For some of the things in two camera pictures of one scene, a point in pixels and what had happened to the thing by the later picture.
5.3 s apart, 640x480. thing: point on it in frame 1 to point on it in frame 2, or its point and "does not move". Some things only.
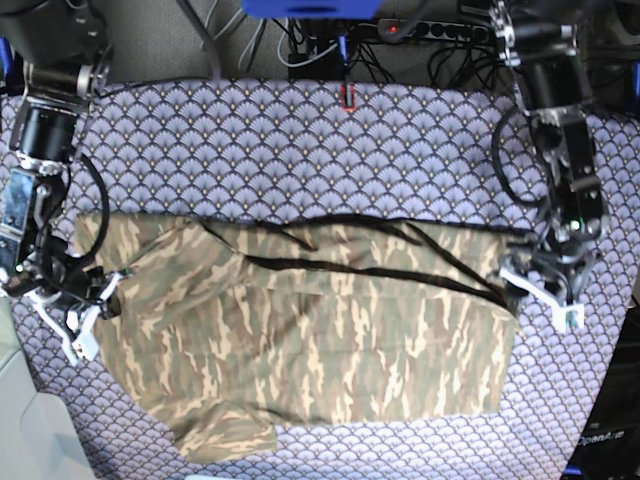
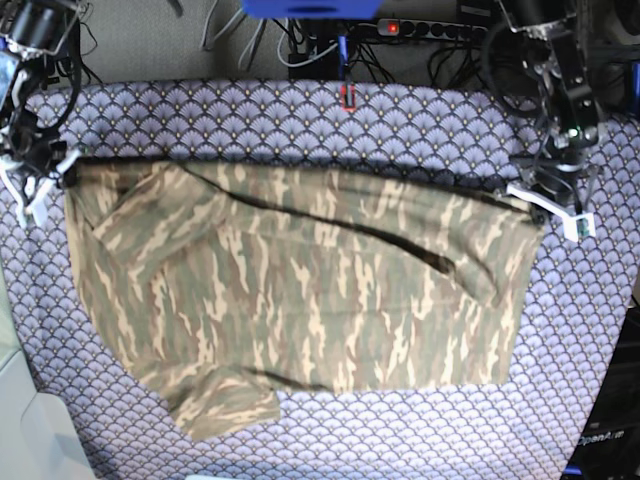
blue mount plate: [323, 9] does not move
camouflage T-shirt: [229, 327] does not move
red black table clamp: [351, 107] does not move
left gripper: [47, 268] to [38, 148]
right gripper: [564, 262] to [557, 173]
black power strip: [428, 29] does not move
